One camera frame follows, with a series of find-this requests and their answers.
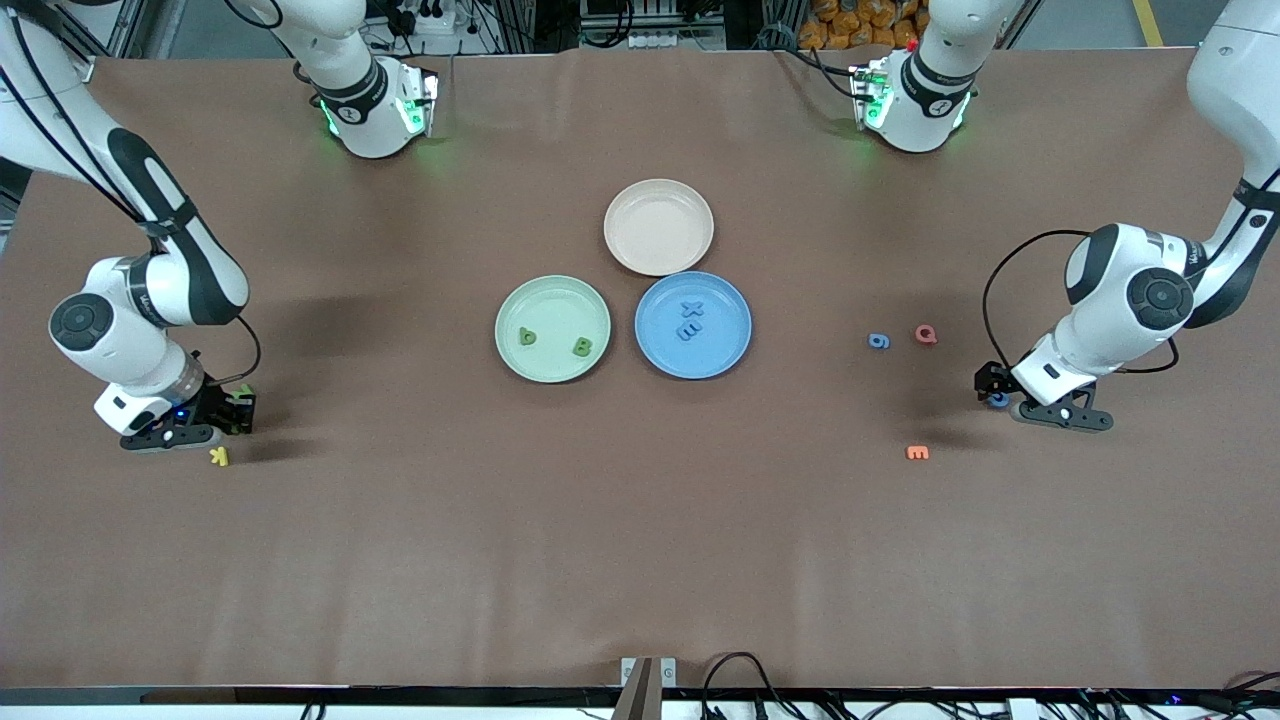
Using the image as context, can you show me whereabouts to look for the blue round plate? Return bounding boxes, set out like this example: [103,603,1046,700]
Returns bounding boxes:
[634,271,753,380]

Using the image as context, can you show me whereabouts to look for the green round plate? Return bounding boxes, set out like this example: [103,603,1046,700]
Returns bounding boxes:
[494,275,612,384]

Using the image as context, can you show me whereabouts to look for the beige round plate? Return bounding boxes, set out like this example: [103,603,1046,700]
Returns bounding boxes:
[603,179,716,277]

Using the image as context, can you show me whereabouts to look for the brown table cover sheet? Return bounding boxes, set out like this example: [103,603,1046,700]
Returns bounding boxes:
[0,48,1280,691]

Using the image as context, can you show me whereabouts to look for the orange mesh bag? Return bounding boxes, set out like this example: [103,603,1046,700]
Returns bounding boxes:
[800,0,926,51]

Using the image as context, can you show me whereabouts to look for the white power strip with plugs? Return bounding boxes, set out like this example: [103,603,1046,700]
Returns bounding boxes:
[405,5,463,37]

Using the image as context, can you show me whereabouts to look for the dark equipment rack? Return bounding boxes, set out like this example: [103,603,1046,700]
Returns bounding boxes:
[578,0,729,51]

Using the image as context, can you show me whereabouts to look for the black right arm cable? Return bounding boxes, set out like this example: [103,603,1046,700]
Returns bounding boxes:
[0,0,263,386]

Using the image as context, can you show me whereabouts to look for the plain aluminium frame profile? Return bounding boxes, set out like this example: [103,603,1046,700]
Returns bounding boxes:
[105,0,151,58]

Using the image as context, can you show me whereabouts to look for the looped black cable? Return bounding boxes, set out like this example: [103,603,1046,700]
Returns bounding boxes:
[700,652,791,720]

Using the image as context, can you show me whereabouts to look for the small metal bracket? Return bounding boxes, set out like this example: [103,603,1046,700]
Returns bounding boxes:
[620,657,677,691]

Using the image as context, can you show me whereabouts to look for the grey camera pole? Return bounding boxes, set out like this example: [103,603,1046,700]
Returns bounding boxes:
[611,657,654,720]

